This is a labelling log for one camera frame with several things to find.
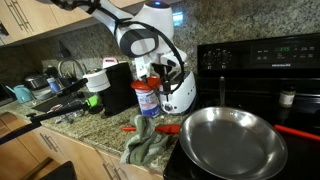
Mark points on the wooden cabinets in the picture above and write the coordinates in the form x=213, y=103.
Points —
x=94, y=144
x=22, y=19

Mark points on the red pan handle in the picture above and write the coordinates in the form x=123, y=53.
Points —
x=297, y=132

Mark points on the green dish towel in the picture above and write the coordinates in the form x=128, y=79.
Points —
x=145, y=144

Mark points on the blue cup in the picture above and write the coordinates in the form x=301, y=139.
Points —
x=53, y=84

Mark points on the steel pot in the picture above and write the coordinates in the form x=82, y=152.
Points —
x=35, y=81

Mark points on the white two-slot toaster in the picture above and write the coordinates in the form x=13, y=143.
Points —
x=180, y=100

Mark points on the red plastic lid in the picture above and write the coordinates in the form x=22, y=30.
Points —
x=149, y=83

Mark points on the red silicone spatula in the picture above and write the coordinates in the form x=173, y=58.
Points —
x=168, y=128

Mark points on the steel frying pan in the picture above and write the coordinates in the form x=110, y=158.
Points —
x=232, y=144

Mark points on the green small object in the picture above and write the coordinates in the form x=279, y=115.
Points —
x=92, y=101

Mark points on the small spice jar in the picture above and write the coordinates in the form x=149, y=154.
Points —
x=286, y=97

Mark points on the wooden upper cabinets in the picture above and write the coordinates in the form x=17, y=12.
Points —
x=22, y=19

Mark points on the black electric stove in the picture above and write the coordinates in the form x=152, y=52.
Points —
x=255, y=71

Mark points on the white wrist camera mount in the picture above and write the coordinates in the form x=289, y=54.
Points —
x=143, y=64

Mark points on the white wipes canister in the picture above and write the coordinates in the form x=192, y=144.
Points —
x=148, y=102

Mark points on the black coffee maker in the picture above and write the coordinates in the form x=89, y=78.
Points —
x=113, y=85

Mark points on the wooden lower cabinets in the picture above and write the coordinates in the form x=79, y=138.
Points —
x=94, y=144

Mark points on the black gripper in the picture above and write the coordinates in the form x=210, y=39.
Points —
x=162, y=73

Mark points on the black drying mat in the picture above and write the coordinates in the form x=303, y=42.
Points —
x=73, y=99

